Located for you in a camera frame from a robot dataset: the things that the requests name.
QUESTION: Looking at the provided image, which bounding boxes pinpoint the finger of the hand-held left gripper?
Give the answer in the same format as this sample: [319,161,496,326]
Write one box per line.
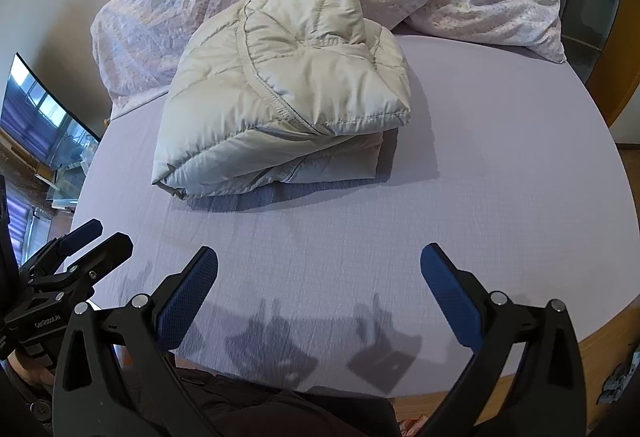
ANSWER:
[29,231,135,306]
[19,218,105,281]

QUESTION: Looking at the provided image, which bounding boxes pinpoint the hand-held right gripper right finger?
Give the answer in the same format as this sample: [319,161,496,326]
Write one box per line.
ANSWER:
[420,243,587,437]

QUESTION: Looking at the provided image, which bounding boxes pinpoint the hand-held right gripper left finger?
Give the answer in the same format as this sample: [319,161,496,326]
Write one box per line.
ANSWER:
[51,246,221,437]

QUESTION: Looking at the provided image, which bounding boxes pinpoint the beige puffer jacket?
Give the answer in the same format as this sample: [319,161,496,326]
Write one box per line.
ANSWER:
[151,0,413,200]

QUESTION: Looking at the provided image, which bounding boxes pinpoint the person's left hand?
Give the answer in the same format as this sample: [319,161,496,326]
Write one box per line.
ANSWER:
[10,357,54,386]

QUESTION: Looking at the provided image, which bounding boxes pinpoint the glass television stand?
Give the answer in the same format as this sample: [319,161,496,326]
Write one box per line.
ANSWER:
[0,142,86,218]

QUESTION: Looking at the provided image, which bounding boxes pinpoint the flat screen television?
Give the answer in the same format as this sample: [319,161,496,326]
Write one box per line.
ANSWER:
[0,52,101,168]

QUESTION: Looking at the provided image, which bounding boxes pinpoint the bed with lavender sheet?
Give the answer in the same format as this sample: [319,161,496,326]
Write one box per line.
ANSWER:
[75,32,628,398]

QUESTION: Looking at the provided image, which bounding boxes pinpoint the pink patterned cloth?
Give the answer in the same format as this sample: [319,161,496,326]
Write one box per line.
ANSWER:
[400,414,426,437]

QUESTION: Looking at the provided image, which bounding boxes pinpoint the person's dark pants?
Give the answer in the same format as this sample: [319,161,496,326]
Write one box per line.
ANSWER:
[170,357,401,437]

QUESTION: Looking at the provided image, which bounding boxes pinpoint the grey shoes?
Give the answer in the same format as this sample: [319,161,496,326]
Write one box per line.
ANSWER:
[602,352,637,405]

